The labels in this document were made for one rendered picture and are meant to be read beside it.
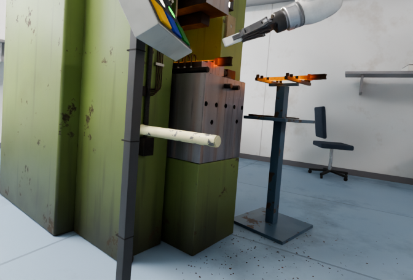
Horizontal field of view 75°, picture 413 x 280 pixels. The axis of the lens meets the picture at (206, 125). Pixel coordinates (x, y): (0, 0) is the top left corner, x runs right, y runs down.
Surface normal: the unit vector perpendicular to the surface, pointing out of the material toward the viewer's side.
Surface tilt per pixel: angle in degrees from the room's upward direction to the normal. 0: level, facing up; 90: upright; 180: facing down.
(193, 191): 90
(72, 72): 90
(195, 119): 90
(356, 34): 90
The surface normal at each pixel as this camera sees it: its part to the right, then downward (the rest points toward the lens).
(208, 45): -0.62, 0.00
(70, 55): 0.78, 0.09
